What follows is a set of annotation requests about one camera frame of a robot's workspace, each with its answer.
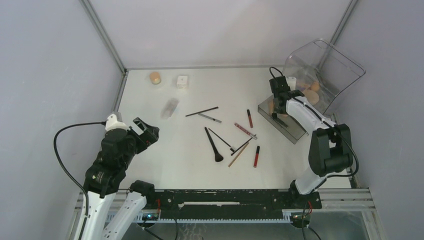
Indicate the white cube box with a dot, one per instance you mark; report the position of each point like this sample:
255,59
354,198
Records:
182,82

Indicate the dark green lipstick pencil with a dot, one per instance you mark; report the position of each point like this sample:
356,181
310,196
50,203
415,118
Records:
278,120

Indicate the round beige sponge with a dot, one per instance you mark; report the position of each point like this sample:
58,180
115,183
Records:
311,96

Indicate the red glitter lip gloss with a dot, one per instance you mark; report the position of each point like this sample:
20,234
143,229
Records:
246,131

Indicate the gold slim pencil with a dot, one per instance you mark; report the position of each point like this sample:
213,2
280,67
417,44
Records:
238,154

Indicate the black slim liner brush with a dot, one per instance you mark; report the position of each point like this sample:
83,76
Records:
241,146

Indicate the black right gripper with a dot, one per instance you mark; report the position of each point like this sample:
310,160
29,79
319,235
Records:
279,111

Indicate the red black liquid lipstick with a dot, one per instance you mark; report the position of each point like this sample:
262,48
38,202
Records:
257,153

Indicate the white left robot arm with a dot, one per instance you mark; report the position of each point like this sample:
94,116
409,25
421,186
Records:
102,181

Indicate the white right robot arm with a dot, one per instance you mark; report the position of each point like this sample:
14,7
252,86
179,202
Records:
330,155

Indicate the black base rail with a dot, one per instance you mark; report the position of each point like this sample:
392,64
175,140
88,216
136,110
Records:
229,204

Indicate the clear plastic bottle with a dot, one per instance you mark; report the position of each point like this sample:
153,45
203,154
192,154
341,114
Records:
169,108

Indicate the thin black angled brush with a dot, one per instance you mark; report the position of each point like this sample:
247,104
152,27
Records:
232,148

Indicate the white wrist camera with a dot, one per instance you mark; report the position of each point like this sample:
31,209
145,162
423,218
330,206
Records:
291,82
114,121

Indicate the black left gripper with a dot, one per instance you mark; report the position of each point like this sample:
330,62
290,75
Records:
150,135

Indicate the checkered eyeliner pencil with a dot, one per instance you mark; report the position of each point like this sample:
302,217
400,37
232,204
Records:
210,118

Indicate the beige foundation bottle black cap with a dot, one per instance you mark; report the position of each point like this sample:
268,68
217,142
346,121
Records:
270,105

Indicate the orange-red lip gloss tube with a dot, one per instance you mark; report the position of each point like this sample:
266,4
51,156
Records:
249,118

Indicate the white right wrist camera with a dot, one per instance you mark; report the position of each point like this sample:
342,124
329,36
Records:
291,82

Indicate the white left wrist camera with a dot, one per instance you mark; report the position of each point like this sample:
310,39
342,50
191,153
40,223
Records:
114,121

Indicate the round tan jar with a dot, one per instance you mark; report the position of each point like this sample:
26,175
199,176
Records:
155,78

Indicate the clear acrylic makeup organizer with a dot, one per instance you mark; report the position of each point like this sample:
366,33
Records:
323,73

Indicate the beige beauty blender sponge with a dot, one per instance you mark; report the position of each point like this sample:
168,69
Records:
315,86

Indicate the large black powder brush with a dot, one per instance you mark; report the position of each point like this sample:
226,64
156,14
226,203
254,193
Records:
217,156

